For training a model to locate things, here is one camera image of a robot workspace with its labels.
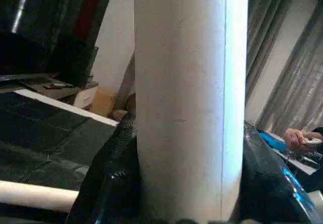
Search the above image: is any bare operator hand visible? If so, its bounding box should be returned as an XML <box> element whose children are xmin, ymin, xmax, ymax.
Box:
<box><xmin>285</xmin><ymin>128</ymin><xmax>307</xmax><ymax>151</ymax></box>

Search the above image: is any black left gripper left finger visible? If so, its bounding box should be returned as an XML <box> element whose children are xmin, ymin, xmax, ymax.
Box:
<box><xmin>65</xmin><ymin>111</ymin><xmax>142</xmax><ymax>224</ymax></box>

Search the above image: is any grey low bench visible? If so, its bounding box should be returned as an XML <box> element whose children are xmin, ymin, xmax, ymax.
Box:
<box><xmin>19</xmin><ymin>79</ymin><xmax>99</xmax><ymax>101</ymax></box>

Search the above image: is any white drawer unit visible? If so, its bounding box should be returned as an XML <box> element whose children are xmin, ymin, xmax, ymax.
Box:
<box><xmin>73</xmin><ymin>86</ymin><xmax>98</xmax><ymax>111</ymax></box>

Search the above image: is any white plastic table leg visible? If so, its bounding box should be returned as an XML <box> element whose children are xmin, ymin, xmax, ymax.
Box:
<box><xmin>133</xmin><ymin>0</ymin><xmax>249</xmax><ymax>224</ymax></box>
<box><xmin>0</xmin><ymin>180</ymin><xmax>78</xmax><ymax>213</ymax></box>

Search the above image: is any dark glossy tall cabinet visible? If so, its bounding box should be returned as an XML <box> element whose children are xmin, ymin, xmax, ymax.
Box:
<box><xmin>0</xmin><ymin>0</ymin><xmax>111</xmax><ymax>88</ymax></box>

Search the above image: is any white handheld controller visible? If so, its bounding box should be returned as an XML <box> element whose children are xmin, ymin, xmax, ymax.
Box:
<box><xmin>302</xmin><ymin>137</ymin><xmax>323</xmax><ymax>148</ymax></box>

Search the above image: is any white flat board strip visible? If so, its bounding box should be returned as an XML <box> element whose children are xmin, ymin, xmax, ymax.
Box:
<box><xmin>14</xmin><ymin>89</ymin><xmax>121</xmax><ymax>128</ymax></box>

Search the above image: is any long black bar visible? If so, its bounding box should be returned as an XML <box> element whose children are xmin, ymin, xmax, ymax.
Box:
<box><xmin>0</xmin><ymin>73</ymin><xmax>60</xmax><ymax>83</ymax></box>

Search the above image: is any bright blue cloth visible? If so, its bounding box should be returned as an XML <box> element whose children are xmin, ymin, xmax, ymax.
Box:
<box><xmin>259</xmin><ymin>131</ymin><xmax>288</xmax><ymax>149</ymax></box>

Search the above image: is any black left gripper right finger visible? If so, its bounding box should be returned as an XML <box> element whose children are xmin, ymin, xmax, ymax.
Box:
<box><xmin>229</xmin><ymin>122</ymin><xmax>318</xmax><ymax>224</ymax></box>

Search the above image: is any brown cardboard box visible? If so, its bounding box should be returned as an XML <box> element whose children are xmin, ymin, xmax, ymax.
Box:
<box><xmin>90</xmin><ymin>86</ymin><xmax>121</xmax><ymax>118</ymax></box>

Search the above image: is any grey window curtain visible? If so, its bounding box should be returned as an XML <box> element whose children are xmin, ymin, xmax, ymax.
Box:
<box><xmin>246</xmin><ymin>0</ymin><xmax>300</xmax><ymax>102</ymax></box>
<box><xmin>254</xmin><ymin>0</ymin><xmax>323</xmax><ymax>136</ymax></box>

